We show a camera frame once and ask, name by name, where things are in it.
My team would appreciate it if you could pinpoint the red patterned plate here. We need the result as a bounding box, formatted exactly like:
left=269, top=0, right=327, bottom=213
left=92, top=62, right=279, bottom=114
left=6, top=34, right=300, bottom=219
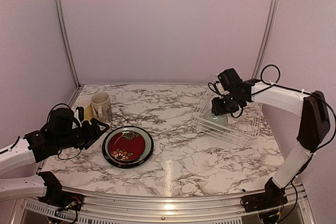
left=108, top=130, right=145, bottom=163

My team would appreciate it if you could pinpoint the white wire dish rack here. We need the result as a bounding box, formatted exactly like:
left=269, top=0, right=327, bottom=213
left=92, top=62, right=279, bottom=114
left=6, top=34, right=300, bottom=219
left=191, top=87, right=262, bottom=147

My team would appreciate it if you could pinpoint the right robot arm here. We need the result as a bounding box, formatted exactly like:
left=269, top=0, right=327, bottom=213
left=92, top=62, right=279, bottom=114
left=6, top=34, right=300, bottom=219
left=208, top=68, right=335, bottom=209

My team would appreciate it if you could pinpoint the front aluminium rail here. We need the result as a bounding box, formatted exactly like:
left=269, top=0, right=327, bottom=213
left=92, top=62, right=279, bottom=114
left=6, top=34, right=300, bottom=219
left=10, top=186, right=316, bottom=224

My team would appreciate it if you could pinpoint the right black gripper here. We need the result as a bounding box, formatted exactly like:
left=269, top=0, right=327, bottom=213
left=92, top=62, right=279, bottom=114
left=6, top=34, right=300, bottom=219
left=212, top=92, right=244, bottom=115

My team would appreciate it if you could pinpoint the right aluminium frame post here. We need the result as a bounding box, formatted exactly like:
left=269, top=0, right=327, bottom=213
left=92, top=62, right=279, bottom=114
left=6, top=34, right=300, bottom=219
left=252, top=0, right=279, bottom=78

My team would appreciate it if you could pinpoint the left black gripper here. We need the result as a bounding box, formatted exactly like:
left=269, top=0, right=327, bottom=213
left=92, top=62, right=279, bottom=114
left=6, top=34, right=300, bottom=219
left=55, top=118, right=109, bottom=151

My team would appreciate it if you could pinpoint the green bowl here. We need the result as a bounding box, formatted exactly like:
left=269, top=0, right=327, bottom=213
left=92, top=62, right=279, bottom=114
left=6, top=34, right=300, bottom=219
left=203, top=110, right=228, bottom=129

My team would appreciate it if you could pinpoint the yellow mug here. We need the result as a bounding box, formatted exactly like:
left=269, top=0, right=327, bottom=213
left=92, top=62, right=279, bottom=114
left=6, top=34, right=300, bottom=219
left=75, top=99, right=94, bottom=121

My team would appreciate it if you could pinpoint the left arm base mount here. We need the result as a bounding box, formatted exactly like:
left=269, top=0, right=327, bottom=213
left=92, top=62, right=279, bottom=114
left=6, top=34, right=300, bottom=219
left=38, top=190, right=84, bottom=211

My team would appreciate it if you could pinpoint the black rimmed cream plate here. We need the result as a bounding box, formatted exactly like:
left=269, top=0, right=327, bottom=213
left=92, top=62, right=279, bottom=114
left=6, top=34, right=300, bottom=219
left=101, top=125, right=154, bottom=168

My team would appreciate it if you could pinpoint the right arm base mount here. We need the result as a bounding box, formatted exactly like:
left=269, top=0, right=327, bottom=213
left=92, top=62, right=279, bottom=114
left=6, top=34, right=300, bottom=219
left=240, top=193, right=288, bottom=212

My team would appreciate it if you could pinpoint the left aluminium frame post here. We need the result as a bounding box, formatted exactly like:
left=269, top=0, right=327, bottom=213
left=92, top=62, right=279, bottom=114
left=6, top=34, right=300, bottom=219
left=54, top=0, right=81, bottom=89

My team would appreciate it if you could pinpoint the aluminium frame post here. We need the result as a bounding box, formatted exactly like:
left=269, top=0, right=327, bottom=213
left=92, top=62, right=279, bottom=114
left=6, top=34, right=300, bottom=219
left=54, top=0, right=81, bottom=89
left=252, top=0, right=279, bottom=78

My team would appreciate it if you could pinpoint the beige patterned mug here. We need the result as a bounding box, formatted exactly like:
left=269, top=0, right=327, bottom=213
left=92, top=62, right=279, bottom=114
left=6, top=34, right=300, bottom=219
left=91, top=92, right=112, bottom=123

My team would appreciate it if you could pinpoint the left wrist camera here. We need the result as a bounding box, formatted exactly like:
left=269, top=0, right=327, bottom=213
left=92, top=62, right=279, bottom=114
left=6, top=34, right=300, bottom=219
left=75, top=106, right=85, bottom=124

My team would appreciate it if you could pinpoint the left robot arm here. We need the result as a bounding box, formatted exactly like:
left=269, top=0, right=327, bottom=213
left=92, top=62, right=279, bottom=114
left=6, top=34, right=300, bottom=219
left=1, top=103, right=110, bottom=206

